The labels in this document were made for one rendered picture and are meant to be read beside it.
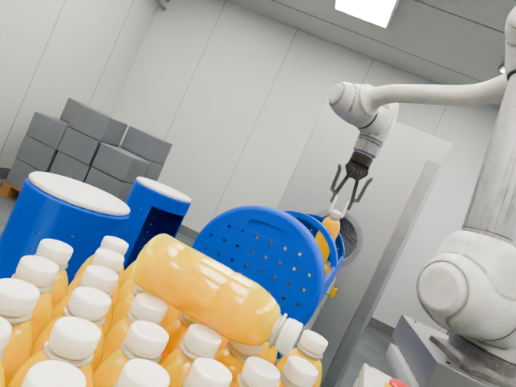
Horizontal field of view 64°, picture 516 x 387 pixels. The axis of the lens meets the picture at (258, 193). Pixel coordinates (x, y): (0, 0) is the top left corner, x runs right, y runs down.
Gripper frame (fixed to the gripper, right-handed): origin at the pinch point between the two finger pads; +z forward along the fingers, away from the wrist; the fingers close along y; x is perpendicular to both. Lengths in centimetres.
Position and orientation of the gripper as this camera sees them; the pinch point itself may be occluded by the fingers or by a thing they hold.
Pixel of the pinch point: (339, 206)
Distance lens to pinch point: 149.5
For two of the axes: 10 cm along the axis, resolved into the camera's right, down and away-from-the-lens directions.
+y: -8.7, -4.1, 2.6
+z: -4.2, 9.1, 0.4
